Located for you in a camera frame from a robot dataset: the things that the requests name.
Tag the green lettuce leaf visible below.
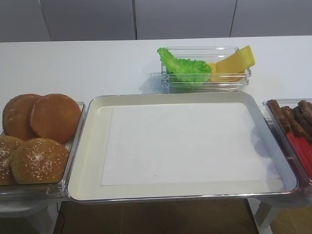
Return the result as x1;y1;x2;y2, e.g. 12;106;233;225
157;48;212;83

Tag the clear lettuce cheese container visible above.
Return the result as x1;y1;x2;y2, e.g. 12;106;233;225
157;46;251;93

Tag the white paper sheet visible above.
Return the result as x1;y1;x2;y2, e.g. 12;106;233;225
101;103;279;185

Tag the white metal tray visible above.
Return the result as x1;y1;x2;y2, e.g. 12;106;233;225
67;92;298;202

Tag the flat yellow cheese slice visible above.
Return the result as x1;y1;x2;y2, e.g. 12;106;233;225
208;62;245;82

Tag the upright yellow cheese slice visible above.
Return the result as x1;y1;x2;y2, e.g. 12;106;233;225
216;45;255;74

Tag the brown meat patty left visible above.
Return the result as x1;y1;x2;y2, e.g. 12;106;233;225
268;99;292;134

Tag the brown meat patty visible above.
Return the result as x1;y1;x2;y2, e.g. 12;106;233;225
298;100;312;124
281;106;312;145
268;99;292;134

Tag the clear bun container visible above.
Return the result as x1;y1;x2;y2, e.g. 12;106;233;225
0;102;86;200

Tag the sesame bun top right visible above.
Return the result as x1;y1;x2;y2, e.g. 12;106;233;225
10;138;69;184

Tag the sesame bun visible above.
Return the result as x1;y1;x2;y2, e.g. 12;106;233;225
0;136;23;185
10;138;69;184

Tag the clear patty tomato container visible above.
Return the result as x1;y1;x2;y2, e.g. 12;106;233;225
263;99;312;197

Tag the brown meat patty middle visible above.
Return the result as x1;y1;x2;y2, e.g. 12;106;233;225
281;106;312;145

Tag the plain bun bottom rear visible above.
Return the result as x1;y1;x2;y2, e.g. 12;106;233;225
2;94;42;141

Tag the sesame bun top left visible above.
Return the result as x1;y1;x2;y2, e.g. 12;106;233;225
0;136;23;185

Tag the brown meat patty right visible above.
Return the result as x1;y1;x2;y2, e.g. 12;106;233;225
298;100;312;124

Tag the red tomato slice rear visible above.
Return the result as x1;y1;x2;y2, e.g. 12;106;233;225
299;137;312;160

